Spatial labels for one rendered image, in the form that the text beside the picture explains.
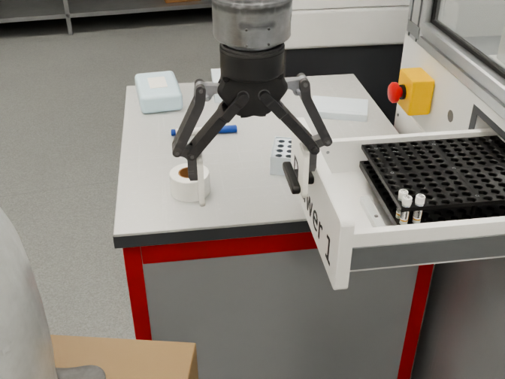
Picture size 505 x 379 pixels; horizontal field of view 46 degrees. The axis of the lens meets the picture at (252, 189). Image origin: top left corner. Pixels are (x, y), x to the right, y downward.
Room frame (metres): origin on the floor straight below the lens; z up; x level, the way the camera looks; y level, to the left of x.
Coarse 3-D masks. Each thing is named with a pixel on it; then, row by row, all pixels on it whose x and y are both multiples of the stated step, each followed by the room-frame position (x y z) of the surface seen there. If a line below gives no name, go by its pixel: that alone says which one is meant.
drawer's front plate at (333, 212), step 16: (320, 160) 0.71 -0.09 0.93; (320, 176) 0.67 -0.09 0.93; (320, 192) 0.66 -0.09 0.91; (336, 192) 0.63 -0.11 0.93; (304, 208) 0.74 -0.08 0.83; (320, 208) 0.66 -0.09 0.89; (336, 208) 0.60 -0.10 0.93; (320, 224) 0.65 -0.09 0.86; (336, 224) 0.59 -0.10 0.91; (352, 224) 0.57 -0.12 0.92; (320, 240) 0.65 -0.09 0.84; (336, 240) 0.58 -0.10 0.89; (352, 240) 0.57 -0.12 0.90; (336, 256) 0.57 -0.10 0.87; (336, 272) 0.57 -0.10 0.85; (336, 288) 0.57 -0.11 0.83
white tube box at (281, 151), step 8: (280, 144) 1.01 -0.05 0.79; (288, 144) 1.01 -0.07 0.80; (272, 152) 0.97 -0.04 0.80; (280, 152) 0.99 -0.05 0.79; (288, 152) 0.99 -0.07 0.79; (272, 160) 0.95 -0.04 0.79; (280, 160) 0.95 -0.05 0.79; (288, 160) 0.95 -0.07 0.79; (272, 168) 0.95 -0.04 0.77; (280, 168) 0.95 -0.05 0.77
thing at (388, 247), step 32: (352, 160) 0.84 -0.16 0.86; (352, 192) 0.78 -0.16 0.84; (416, 224) 0.61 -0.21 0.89; (448, 224) 0.61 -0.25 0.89; (480, 224) 0.61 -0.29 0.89; (352, 256) 0.59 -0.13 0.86; (384, 256) 0.59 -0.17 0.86; (416, 256) 0.60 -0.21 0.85; (448, 256) 0.61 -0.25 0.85; (480, 256) 0.61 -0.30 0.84
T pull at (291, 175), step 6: (288, 162) 0.74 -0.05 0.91; (288, 168) 0.72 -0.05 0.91; (288, 174) 0.70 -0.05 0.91; (294, 174) 0.70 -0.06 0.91; (312, 174) 0.71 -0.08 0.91; (288, 180) 0.70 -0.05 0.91; (294, 180) 0.69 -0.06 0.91; (312, 180) 0.70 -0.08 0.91; (294, 186) 0.67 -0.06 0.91; (300, 186) 0.68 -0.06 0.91; (294, 192) 0.67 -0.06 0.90; (300, 192) 0.67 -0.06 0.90
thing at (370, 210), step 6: (360, 198) 0.75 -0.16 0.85; (366, 198) 0.74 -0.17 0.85; (366, 204) 0.73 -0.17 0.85; (372, 204) 0.73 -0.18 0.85; (366, 210) 0.72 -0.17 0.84; (372, 210) 0.71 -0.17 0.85; (372, 216) 0.69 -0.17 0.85; (378, 216) 0.69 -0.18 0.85; (372, 222) 0.69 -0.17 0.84; (378, 222) 0.68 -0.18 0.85
